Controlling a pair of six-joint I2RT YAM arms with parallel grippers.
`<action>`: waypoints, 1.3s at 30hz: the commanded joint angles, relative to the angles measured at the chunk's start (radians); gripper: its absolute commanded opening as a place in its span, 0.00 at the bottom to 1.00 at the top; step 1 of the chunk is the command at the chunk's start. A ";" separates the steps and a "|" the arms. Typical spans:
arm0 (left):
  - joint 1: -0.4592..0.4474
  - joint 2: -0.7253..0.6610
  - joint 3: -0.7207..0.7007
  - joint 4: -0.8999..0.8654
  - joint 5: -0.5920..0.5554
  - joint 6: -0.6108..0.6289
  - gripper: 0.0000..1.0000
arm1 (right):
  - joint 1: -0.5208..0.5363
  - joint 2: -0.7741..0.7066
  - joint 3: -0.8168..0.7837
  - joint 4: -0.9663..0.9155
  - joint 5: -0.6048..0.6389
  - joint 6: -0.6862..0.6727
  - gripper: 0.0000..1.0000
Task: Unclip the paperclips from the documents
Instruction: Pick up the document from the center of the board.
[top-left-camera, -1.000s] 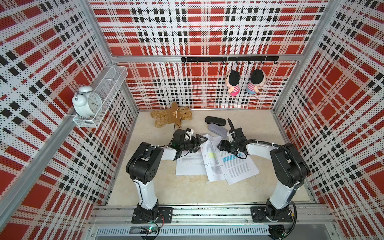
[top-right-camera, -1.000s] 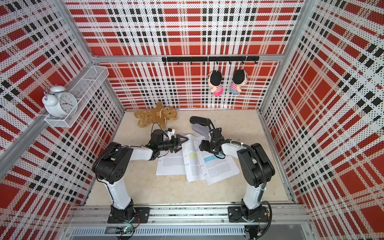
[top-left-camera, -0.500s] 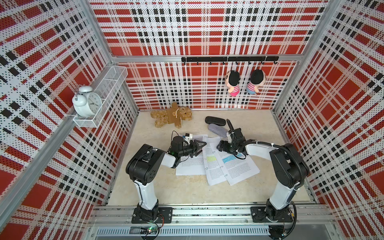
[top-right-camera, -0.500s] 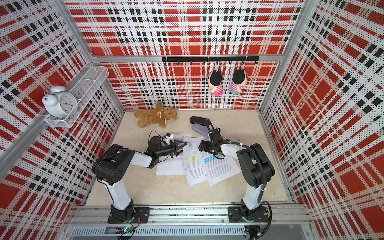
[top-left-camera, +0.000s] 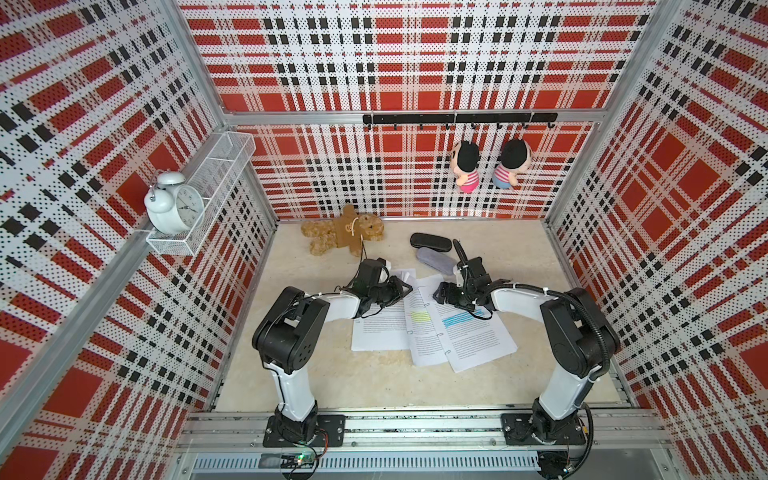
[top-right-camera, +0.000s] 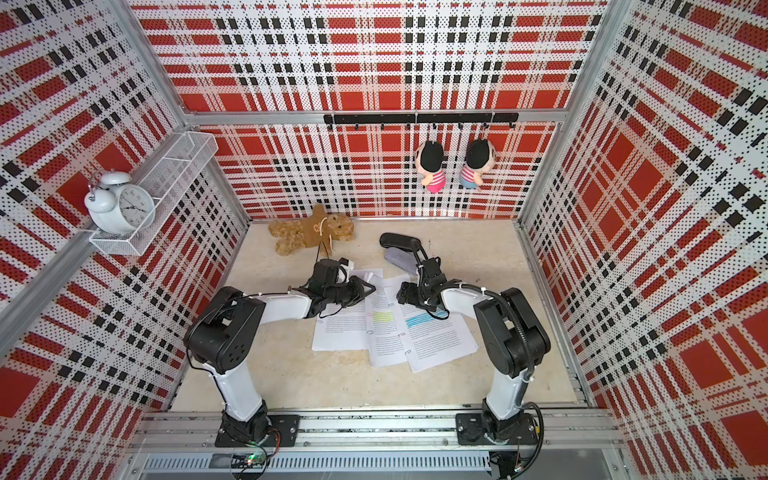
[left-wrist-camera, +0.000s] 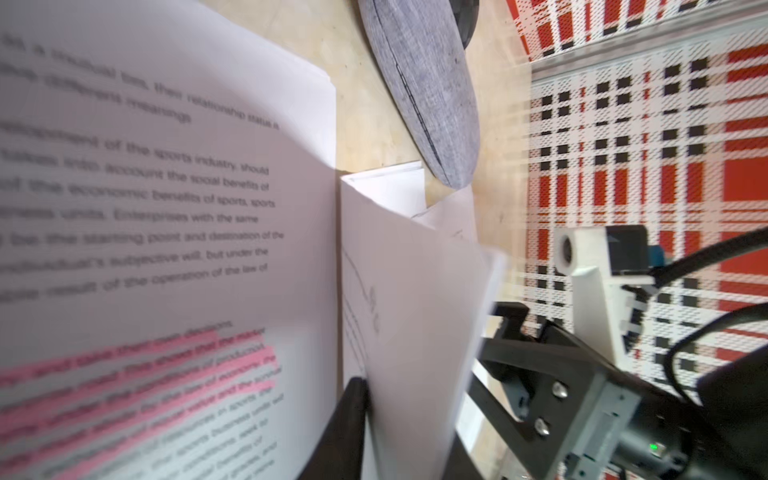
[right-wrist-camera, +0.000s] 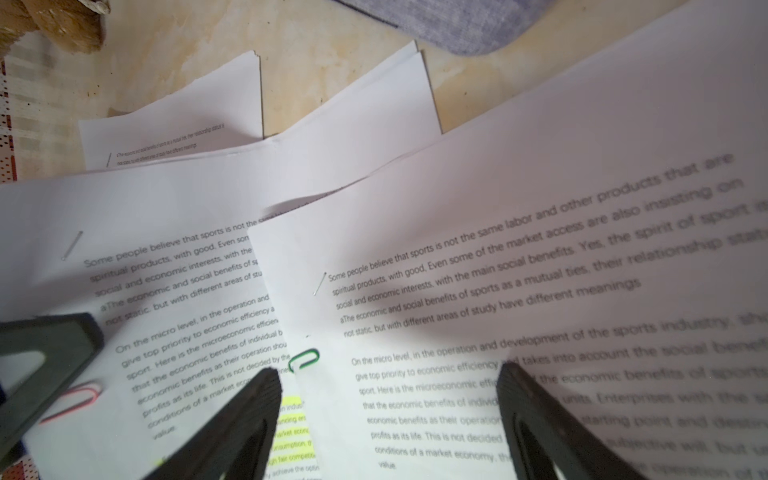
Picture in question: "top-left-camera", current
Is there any document with yellow highlight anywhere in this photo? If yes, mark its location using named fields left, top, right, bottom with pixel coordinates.
left=395, top=269, right=448, bottom=367

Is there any white alarm clock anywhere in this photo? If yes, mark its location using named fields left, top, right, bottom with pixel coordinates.
left=144, top=171, right=205, bottom=235

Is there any green circuit board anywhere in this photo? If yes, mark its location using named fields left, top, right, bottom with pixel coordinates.
left=258, top=453, right=317, bottom=471

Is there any black hook rail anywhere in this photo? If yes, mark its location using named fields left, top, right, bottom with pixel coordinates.
left=362, top=112, right=559, bottom=126

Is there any black glasses case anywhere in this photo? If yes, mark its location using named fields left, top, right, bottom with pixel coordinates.
left=410, top=232, right=453, bottom=253

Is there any grey glasses case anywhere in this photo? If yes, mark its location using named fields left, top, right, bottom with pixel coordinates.
left=416, top=247, right=458, bottom=276

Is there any brown teddy bear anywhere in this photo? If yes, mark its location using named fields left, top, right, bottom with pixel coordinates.
left=301, top=204, right=384, bottom=256

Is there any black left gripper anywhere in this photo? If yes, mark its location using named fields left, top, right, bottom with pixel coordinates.
left=370, top=275, right=414, bottom=307

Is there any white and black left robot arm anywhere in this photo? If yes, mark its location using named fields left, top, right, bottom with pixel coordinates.
left=251, top=258, right=413, bottom=446

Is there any aluminium front rail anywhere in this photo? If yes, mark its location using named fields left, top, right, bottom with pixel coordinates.
left=168, top=404, right=685, bottom=479

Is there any white wire mesh shelf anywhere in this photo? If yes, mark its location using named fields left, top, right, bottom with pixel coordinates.
left=147, top=132, right=255, bottom=256

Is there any doll with pink striped shirt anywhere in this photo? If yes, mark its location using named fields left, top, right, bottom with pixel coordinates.
left=450, top=140, right=480, bottom=194

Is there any document with pink highlight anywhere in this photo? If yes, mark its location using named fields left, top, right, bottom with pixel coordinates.
left=351, top=269, right=416, bottom=352

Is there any doll with blue trousers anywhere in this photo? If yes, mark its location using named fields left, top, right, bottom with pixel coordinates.
left=492, top=139, right=532, bottom=189

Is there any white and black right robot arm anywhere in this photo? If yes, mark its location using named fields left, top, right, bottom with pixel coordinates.
left=432, top=239, right=621, bottom=445

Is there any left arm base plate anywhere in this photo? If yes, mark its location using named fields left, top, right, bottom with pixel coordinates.
left=262, top=414, right=346, bottom=449

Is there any document with blue highlight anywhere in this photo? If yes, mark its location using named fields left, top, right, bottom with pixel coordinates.
left=417, top=274, right=518, bottom=373

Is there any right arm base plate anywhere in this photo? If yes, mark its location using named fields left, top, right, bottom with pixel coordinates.
left=501, top=412, right=586, bottom=446

